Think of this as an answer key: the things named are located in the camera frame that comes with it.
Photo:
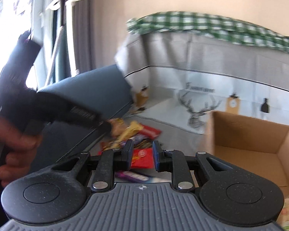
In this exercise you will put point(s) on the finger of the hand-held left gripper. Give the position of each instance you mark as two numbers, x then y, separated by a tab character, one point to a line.
106	126

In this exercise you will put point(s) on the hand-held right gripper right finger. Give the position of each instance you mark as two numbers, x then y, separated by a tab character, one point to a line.
156	157

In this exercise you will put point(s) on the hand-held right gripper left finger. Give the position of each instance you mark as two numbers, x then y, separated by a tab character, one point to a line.
128	155

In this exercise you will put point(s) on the person's left hand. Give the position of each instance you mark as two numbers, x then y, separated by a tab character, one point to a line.
14	146

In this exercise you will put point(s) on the clear cracker bag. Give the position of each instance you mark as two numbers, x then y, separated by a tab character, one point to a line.
117	125

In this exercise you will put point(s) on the red packet with round label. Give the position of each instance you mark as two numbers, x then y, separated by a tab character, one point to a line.
142	157

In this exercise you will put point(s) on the dark snack packet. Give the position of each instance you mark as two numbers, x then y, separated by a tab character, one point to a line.
142	142

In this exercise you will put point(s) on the purple snack packet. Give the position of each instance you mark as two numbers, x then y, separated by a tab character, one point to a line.
132	176

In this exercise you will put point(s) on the yellow snack packet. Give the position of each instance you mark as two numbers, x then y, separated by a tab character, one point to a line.
128	132

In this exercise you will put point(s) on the red wafer packet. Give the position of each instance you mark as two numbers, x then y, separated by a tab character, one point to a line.
150	131

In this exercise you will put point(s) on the blue-grey sofa armrest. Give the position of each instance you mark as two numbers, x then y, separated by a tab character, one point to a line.
96	93

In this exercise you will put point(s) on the grey curtain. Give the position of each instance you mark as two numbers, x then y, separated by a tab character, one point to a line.
79	28

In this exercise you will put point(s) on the deer print sofa cover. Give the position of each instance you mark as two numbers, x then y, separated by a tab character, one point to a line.
200	77

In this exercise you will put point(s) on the green plaid cloth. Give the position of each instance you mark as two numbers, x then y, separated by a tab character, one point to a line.
207	26

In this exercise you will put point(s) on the green and white packet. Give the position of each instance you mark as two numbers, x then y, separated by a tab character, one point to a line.
287	211

